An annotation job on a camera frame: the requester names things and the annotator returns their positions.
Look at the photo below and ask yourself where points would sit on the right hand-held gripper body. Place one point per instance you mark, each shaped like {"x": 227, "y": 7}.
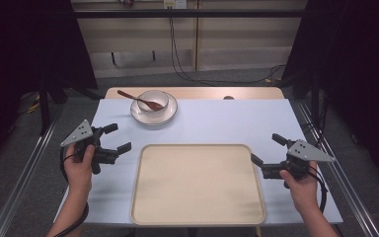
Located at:
{"x": 306, "y": 153}

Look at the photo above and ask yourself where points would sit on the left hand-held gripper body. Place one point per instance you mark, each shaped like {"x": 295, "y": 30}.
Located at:
{"x": 79, "y": 133}

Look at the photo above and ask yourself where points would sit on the person's right hand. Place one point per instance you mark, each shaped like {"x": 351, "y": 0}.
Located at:
{"x": 302, "y": 191}

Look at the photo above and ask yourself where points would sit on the person's left hand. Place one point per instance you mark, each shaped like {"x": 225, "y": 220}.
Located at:
{"x": 78, "y": 173}

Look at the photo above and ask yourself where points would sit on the brown wooden spoon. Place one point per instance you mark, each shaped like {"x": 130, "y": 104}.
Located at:
{"x": 130, "y": 95}

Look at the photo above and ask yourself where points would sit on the black metal stand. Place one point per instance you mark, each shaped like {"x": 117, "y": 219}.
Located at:
{"x": 44, "y": 108}

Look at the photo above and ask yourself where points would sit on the white plate with dark rim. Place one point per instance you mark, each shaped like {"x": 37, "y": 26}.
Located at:
{"x": 169, "y": 115}

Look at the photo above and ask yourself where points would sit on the light blue table mat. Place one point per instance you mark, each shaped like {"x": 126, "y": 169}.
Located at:
{"x": 210, "y": 125}

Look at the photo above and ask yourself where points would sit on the white bowl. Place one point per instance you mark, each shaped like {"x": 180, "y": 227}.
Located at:
{"x": 161, "y": 98}

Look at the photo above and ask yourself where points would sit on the beige tray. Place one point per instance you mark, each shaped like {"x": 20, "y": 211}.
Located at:
{"x": 197, "y": 184}

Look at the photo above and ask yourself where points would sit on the small brown round object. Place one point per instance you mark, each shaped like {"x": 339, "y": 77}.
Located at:
{"x": 228, "y": 97}

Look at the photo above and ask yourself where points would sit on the black curtain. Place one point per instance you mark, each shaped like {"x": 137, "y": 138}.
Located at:
{"x": 358, "y": 65}
{"x": 19, "y": 49}

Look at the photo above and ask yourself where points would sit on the black horizontal bar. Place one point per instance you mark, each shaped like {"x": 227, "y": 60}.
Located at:
{"x": 210, "y": 13}

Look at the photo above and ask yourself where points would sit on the aluminium rail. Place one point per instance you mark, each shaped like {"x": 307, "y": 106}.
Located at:
{"x": 29, "y": 164}
{"x": 342, "y": 184}

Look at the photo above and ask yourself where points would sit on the white wall socket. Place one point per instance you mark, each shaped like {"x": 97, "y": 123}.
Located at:
{"x": 175, "y": 3}

